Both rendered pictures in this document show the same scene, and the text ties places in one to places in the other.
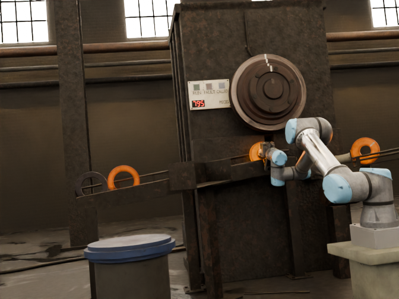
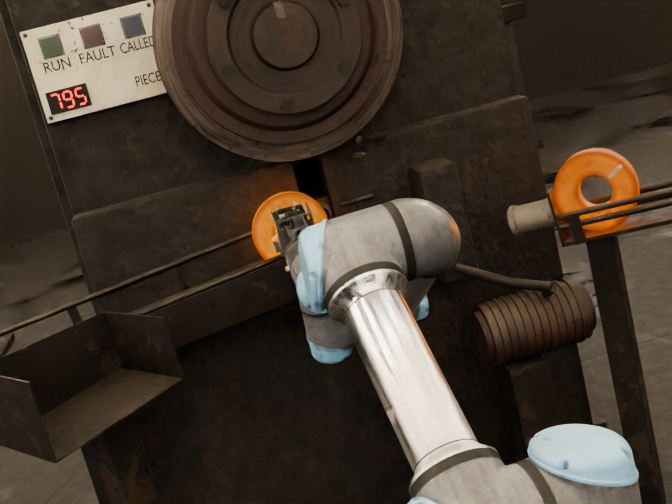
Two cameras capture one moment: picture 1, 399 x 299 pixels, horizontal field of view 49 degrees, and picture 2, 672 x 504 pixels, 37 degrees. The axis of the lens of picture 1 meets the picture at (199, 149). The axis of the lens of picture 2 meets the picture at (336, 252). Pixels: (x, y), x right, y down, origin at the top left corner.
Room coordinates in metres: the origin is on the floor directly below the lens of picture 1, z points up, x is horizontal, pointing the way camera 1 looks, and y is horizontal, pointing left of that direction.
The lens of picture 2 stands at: (0.69, -0.51, 1.15)
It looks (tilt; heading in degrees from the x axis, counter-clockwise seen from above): 13 degrees down; 2
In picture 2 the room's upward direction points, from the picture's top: 14 degrees counter-clockwise
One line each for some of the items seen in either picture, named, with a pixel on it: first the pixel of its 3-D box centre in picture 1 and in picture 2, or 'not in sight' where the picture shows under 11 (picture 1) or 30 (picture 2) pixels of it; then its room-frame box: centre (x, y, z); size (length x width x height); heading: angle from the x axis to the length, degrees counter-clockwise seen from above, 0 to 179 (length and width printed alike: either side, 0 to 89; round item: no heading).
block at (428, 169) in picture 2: (311, 160); (443, 219); (2.70, -0.68, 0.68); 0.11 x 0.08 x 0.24; 8
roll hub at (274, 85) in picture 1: (272, 89); (284, 35); (2.55, -0.46, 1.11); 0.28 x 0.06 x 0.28; 98
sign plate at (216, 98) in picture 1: (209, 94); (100, 61); (2.71, -0.09, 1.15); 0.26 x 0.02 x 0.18; 98
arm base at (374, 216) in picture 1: (379, 212); not in sight; (1.78, -0.69, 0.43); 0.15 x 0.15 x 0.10
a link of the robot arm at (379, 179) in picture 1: (374, 183); (581, 488); (1.77, -0.69, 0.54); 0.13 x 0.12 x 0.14; 103
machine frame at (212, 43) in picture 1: (253, 139); (283, 137); (3.07, -0.39, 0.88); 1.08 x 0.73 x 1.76; 98
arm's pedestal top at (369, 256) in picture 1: (382, 248); not in sight; (1.78, -0.69, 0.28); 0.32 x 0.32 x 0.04; 12
